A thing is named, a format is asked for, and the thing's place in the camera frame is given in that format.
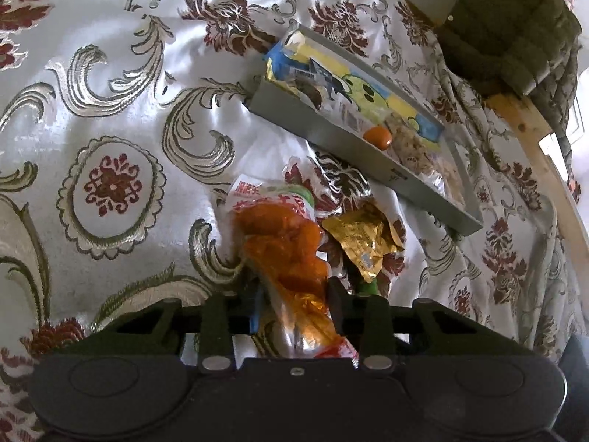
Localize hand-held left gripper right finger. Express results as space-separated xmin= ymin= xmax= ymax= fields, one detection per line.
xmin=324 ymin=276 xmax=521 ymax=371

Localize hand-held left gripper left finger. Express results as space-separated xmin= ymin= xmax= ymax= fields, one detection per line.
xmin=99 ymin=281 xmax=264 ymax=373

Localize orange snack packet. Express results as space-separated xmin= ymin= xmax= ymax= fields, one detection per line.
xmin=225 ymin=177 xmax=360 ymax=369

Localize clear puffed rice cake packet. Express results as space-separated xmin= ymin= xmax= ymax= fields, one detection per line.
xmin=423 ymin=147 xmax=466 ymax=208

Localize small round orange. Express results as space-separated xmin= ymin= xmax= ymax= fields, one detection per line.
xmin=363 ymin=126 xmax=393 ymax=150

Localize clear mixed nut packet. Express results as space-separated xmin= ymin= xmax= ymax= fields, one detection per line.
xmin=391 ymin=120 xmax=438 ymax=171

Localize grey tray with cartoon print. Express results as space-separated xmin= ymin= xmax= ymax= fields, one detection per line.
xmin=244 ymin=23 xmax=484 ymax=236

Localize gold foil snack packet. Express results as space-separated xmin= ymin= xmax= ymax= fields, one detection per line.
xmin=322 ymin=200 xmax=406 ymax=284

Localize white labelled snack packet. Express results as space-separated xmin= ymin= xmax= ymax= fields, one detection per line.
xmin=322 ymin=97 xmax=374 ymax=132

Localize blue snack packet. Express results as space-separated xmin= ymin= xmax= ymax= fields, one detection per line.
xmin=263 ymin=30 xmax=350 ymax=106

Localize white floral bedspread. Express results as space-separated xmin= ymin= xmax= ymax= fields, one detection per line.
xmin=0 ymin=0 xmax=589 ymax=442

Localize dark green jacket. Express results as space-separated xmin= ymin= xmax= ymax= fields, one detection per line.
xmin=435 ymin=0 xmax=583 ymax=148

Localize wooden frame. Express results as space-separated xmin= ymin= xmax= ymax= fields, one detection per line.
xmin=483 ymin=92 xmax=589 ymax=259

